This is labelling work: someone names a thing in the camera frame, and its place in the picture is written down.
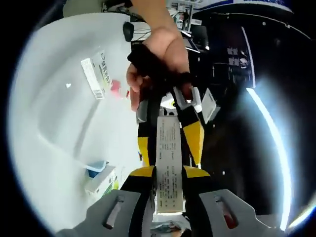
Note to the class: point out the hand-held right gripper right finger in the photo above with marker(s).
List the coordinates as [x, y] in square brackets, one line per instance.
[197, 209]

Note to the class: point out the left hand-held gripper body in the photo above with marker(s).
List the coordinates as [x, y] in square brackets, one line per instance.
[158, 66]

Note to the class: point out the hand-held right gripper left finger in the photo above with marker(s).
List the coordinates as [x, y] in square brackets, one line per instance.
[138, 209]

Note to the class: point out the light green medicine box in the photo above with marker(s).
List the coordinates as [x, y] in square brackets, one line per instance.
[103, 185]

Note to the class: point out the red medicine box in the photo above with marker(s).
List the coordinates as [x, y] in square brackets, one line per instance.
[117, 87]

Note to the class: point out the blue white medicine box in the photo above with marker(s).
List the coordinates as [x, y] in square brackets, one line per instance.
[96, 169]

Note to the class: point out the large white medicine box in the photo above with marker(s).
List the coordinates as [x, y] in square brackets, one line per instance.
[96, 74]

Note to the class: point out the clear storage area bin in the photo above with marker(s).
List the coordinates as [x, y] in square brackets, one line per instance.
[61, 118]

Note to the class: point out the person's left hand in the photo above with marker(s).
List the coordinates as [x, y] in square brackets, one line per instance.
[170, 49]

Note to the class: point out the ceiling air conditioner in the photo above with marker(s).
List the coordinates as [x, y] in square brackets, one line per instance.
[209, 106]

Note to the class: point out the black computer mouse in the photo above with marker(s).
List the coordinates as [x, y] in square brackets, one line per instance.
[128, 32]

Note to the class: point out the curved ceiling light strip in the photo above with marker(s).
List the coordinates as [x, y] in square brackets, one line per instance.
[271, 138]

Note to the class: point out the hanging black display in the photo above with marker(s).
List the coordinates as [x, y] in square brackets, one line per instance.
[237, 74]

